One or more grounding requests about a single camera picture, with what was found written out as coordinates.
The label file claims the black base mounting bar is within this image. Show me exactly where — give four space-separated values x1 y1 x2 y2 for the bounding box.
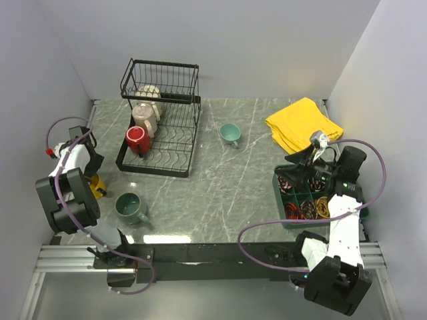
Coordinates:
87 242 307 287

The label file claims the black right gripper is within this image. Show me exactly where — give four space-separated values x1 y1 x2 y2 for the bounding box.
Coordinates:
274 144 340 187

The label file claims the red black rolled tie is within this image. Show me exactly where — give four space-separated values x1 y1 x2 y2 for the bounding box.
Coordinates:
284 203 304 220

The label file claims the brown black rolled tie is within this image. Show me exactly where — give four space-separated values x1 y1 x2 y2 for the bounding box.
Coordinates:
300 200 318 220

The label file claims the pink black rolled tie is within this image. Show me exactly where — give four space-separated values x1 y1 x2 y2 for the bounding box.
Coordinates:
278 176 294 195

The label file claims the dark green ceramic mug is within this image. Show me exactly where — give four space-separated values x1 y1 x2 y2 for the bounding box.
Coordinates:
115 193 149 225

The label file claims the black wire dish rack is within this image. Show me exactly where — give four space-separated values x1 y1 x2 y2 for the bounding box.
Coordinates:
115 59 201 177

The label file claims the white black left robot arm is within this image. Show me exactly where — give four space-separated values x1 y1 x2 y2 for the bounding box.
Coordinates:
35 125 133 268

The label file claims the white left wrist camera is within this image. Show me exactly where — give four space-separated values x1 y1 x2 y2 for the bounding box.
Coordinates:
45 143 66 159

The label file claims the folded yellow cloth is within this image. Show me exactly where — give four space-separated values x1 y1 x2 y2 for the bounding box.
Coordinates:
265 97 344 155

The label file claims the pink mug lilac inside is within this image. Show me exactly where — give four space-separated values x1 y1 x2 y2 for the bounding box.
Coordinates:
132 103 157 139

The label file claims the red mug black handle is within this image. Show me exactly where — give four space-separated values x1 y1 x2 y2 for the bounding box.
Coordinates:
125 126 151 157

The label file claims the small teal cup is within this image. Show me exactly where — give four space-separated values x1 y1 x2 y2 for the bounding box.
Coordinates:
219 123 241 148

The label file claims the yellow plastic cup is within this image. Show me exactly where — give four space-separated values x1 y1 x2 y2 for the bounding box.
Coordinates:
86 174 107 200

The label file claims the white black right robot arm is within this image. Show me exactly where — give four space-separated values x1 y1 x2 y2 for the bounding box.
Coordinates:
274 146 372 316

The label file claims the yellow black rolled tie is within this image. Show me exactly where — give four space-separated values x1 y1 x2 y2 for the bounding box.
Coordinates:
314 197 330 219

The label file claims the black white rolled tie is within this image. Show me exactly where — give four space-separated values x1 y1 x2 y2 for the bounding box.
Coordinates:
308 176 326 193

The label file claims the white floral mug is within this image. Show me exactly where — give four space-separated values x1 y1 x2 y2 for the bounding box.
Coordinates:
135 85 163 118

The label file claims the green divided organizer tray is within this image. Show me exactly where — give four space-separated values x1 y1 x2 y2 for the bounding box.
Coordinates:
272 161 371 229

